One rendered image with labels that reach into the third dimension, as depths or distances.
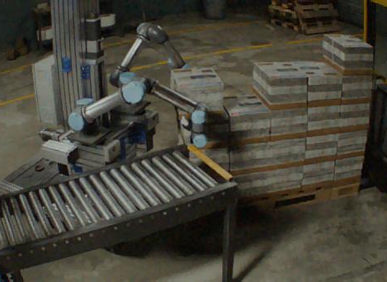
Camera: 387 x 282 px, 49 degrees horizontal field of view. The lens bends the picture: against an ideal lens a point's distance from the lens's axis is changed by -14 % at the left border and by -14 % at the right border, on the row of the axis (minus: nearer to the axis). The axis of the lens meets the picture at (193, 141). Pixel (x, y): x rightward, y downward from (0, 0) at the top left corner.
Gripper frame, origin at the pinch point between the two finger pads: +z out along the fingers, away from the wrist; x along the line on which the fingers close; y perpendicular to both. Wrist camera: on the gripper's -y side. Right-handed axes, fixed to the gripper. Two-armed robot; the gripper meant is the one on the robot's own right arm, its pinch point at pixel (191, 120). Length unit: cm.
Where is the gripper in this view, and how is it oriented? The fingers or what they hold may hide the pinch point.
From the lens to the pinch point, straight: 302.4
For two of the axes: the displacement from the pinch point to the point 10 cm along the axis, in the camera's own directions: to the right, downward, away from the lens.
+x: -9.9, 1.0, -1.4
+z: -1.7, -4.3, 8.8
